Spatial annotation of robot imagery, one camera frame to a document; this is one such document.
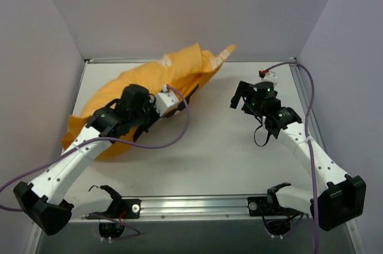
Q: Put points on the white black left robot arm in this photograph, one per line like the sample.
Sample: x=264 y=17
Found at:
x=43 y=198

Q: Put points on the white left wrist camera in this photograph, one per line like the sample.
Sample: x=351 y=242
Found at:
x=165 y=100

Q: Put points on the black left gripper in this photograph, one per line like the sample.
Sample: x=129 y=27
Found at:
x=182 y=104

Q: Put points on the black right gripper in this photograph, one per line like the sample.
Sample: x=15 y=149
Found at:
x=240 y=94

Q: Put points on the orange pillowcase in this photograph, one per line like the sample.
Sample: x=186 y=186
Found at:
x=187 y=70

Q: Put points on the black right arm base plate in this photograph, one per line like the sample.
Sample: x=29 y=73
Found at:
x=268 y=205

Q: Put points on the aluminium front rail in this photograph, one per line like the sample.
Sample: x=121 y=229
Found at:
x=200 y=208

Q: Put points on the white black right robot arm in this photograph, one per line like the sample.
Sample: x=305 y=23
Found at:
x=338 y=196

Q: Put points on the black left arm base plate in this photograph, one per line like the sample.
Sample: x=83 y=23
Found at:
x=119 y=208

